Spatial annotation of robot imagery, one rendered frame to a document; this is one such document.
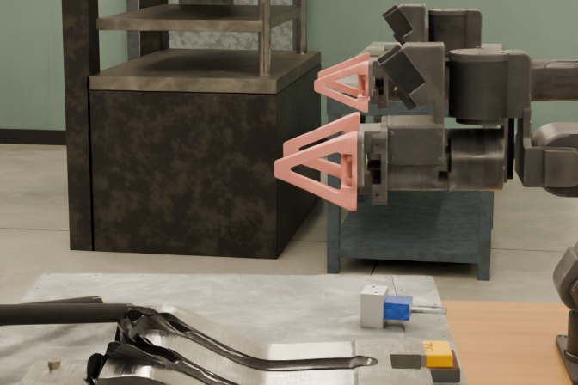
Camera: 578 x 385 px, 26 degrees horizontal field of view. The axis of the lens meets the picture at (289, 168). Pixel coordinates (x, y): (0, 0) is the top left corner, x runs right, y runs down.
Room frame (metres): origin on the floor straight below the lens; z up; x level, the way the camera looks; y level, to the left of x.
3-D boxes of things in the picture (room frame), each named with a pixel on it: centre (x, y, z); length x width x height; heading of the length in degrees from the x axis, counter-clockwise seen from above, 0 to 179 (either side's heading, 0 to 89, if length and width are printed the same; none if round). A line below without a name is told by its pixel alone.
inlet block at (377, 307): (1.88, -0.18, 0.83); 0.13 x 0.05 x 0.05; 77
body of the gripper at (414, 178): (1.13, -0.11, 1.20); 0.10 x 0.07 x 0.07; 176
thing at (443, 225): (5.90, -0.65, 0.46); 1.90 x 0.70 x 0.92; 170
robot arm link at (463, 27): (1.71, -0.25, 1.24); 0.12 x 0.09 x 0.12; 86
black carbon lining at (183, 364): (1.40, 0.07, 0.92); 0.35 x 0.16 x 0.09; 89
